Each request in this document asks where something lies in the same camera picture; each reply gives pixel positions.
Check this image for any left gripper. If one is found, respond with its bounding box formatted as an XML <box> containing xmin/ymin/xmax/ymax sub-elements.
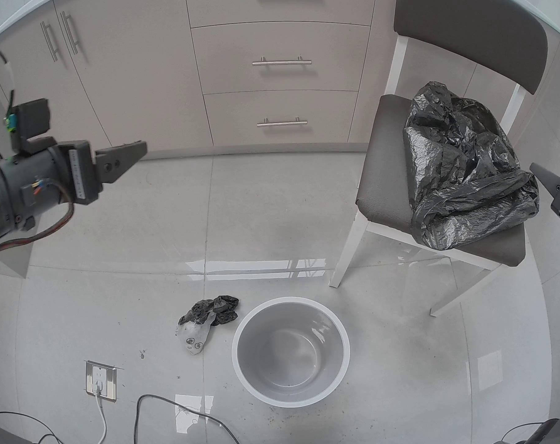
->
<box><xmin>0</xmin><ymin>141</ymin><xmax>98</xmax><ymax>249</ymax></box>

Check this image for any black plastic bag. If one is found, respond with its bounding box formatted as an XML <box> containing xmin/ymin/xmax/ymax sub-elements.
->
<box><xmin>404</xmin><ymin>81</ymin><xmax>539</xmax><ymax>251</ymax></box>

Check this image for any black plastic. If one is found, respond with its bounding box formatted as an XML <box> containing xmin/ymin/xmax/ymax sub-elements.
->
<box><xmin>178</xmin><ymin>295</ymin><xmax>240</xmax><ymax>326</ymax></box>

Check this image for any white trash bin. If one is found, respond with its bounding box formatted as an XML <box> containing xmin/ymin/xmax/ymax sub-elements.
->
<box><xmin>231</xmin><ymin>296</ymin><xmax>351</xmax><ymax>408</ymax></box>

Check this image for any beige cabinet with drawers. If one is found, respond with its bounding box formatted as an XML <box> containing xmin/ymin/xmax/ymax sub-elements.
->
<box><xmin>0</xmin><ymin>0</ymin><xmax>560</xmax><ymax>278</ymax></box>

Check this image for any grey padded white chair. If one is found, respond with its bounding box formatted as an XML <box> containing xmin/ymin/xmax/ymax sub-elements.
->
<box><xmin>328</xmin><ymin>0</ymin><xmax>550</xmax><ymax>317</ymax></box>

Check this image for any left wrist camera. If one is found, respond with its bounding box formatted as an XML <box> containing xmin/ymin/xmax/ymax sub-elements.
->
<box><xmin>3</xmin><ymin>99</ymin><xmax>61</xmax><ymax>156</ymax></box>

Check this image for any white power cable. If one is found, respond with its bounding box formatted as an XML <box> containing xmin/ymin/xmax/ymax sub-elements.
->
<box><xmin>91</xmin><ymin>380</ymin><xmax>108</xmax><ymax>444</ymax></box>

